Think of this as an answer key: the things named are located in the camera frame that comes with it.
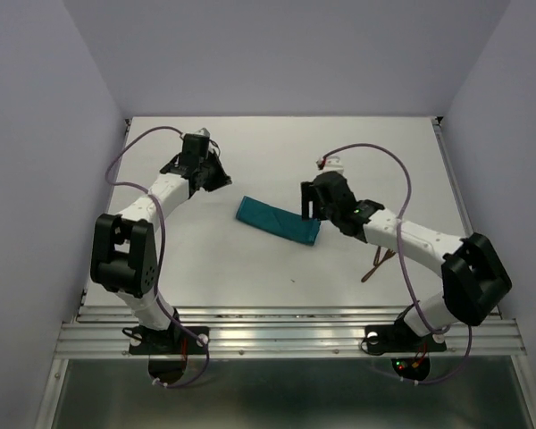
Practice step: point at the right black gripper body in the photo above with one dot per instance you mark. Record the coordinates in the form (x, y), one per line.
(325, 212)

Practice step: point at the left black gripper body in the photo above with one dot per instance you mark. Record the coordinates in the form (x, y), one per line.
(214, 175)

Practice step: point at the teal cloth napkin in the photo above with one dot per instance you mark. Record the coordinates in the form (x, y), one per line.
(277, 222)

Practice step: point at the brown wooden spoon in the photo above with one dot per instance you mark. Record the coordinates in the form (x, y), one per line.
(377, 257)

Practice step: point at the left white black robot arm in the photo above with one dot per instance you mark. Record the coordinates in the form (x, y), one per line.
(128, 247)

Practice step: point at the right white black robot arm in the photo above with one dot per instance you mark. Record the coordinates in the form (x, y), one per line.
(473, 278)

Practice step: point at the brown wooden fork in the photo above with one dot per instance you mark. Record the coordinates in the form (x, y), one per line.
(386, 256)

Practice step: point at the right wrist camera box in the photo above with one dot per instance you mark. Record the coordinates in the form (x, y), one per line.
(331, 182)

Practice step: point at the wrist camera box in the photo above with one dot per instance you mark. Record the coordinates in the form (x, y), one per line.
(331, 182)
(196, 143)

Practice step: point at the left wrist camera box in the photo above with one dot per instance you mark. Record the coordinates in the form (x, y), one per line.
(196, 143)

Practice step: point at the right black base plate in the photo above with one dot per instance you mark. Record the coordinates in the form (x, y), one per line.
(382, 339)

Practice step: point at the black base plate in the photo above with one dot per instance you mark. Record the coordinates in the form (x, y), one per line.
(382, 339)
(147, 342)

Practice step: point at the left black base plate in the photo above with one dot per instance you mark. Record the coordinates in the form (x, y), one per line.
(147, 342)

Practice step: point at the aluminium frame rail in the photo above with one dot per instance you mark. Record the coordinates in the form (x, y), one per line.
(276, 332)

